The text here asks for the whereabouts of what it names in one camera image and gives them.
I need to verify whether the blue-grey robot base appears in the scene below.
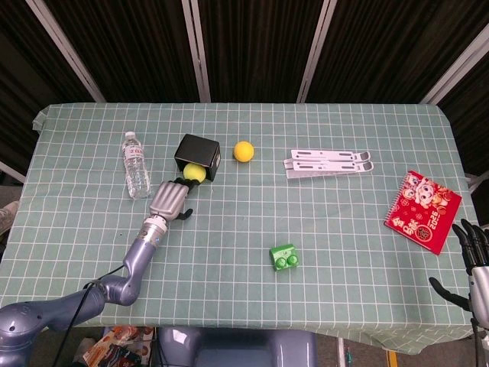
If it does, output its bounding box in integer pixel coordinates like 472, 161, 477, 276
156, 326, 318, 367

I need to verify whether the black box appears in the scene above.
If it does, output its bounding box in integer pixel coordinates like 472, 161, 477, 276
173, 133, 222, 182

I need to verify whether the white folding laptop stand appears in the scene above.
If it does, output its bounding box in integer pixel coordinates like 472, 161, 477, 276
282, 149, 374, 180

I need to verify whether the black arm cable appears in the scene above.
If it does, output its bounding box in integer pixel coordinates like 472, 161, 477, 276
49, 265, 127, 367

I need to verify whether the green toy block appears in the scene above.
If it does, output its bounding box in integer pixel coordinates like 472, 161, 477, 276
269, 243, 301, 273

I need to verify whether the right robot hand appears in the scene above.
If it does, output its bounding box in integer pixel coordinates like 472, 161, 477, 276
428, 218, 489, 330

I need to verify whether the white partition frame post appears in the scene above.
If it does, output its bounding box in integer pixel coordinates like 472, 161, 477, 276
418, 22, 489, 105
296, 0, 342, 103
25, 0, 107, 103
181, 0, 212, 103

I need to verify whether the green checkered tablecloth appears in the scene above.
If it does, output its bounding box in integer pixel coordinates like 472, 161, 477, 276
0, 102, 485, 355

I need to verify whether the grey sneaker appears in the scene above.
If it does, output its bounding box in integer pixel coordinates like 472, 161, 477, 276
0, 200, 21, 232

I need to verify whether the red spiral calendar notebook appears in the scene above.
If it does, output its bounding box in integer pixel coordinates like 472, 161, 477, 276
384, 170, 463, 256

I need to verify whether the colourful printed bag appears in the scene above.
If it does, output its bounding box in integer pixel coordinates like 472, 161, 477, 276
82, 326, 156, 367

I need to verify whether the orange-yellow ball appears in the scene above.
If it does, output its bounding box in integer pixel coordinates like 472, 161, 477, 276
233, 141, 255, 164

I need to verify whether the clear plastic water bottle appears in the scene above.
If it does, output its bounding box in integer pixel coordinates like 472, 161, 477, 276
122, 131, 152, 200

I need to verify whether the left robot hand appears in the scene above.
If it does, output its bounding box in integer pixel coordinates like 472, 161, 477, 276
148, 174, 206, 222

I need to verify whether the yellow-green tennis ball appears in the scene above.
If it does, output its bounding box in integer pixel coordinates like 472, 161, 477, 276
183, 163, 207, 181

